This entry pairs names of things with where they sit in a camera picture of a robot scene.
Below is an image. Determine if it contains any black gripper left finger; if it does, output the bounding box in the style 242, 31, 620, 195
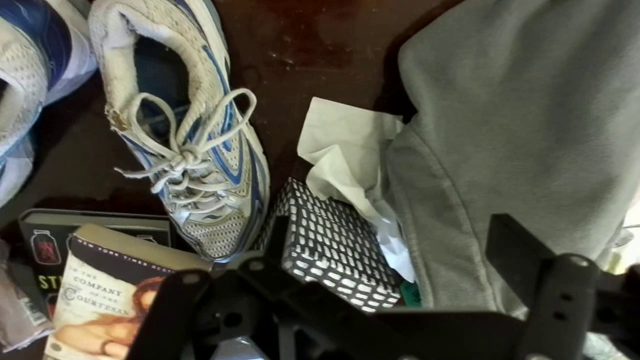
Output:
125, 213, 321, 360

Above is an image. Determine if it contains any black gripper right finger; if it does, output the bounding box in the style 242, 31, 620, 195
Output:
486, 211, 602, 360

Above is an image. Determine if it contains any paperback book with face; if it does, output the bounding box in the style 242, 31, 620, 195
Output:
42, 221, 215, 360

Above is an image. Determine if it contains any black white patterned cloth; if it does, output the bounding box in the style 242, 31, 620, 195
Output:
255, 176, 405, 313

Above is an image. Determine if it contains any white blue sneaker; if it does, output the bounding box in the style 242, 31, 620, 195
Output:
87, 0, 272, 264
0, 0, 97, 208

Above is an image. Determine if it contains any dark hardcover book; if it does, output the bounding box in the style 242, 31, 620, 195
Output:
16, 206, 174, 315

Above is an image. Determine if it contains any grey sweatshirt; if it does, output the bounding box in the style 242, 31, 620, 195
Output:
381, 0, 640, 318

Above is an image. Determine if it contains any clear plastic bag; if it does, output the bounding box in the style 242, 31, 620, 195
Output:
0, 238, 56, 351

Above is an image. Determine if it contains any dark wooden dresser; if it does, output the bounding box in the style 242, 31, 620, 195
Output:
0, 0, 468, 235

